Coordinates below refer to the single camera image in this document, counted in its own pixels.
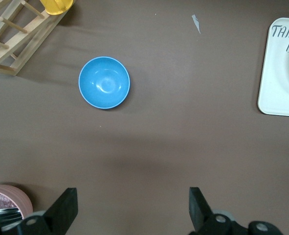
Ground cream bear print tray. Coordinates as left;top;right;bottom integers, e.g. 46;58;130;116
257;17;289;118

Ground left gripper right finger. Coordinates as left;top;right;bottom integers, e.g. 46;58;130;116
189;187;282;235

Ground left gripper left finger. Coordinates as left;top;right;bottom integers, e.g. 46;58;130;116
0;187;78;235

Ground small grey paper scrap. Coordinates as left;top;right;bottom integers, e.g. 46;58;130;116
191;14;201;34

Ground metal scoop spoon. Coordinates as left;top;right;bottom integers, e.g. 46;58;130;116
0;208;22;225

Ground blue bowl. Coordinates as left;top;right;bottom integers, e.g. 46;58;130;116
78;56;131;110

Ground pink bowl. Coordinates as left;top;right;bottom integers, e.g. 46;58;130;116
0;185;34;220

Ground yellow mug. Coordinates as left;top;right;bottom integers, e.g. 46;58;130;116
41;0;74;16

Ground wooden mug rack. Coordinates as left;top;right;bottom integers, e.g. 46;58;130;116
0;0;73;77

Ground pink crystal bits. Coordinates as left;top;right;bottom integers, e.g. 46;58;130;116
0;192;17;210

